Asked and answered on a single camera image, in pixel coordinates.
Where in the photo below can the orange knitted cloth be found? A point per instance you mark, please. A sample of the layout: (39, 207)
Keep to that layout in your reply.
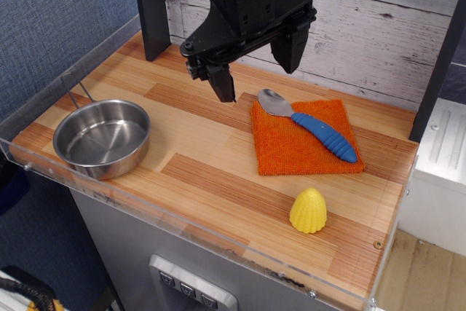
(285, 148)

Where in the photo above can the stainless steel pan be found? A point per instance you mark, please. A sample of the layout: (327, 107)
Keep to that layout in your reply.
(101, 139)

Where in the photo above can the dark vertical post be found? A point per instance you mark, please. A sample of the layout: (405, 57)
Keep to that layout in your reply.
(441, 67)
(154, 27)

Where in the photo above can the blue handled metal spoon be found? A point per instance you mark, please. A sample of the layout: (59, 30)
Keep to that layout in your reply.
(275, 105)

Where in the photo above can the dark left vertical post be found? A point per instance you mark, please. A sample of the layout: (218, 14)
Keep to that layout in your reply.
(154, 27)

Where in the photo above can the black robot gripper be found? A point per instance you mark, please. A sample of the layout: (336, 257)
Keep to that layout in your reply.
(234, 28)

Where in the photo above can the yellow plastic corn piece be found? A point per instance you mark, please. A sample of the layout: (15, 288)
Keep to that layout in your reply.
(309, 212)

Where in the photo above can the white aluminium rail block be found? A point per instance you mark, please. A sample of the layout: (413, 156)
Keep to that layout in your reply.
(433, 207)

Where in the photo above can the grey toy fridge cabinet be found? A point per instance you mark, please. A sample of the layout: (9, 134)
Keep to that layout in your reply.
(126, 244)

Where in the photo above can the silver dispenser button panel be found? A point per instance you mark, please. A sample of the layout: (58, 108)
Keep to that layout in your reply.
(167, 274)

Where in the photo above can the dark right vertical post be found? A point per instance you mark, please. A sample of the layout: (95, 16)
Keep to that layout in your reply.
(441, 67)

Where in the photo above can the clear acrylic table guard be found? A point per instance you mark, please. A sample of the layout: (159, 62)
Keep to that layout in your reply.
(200, 182)

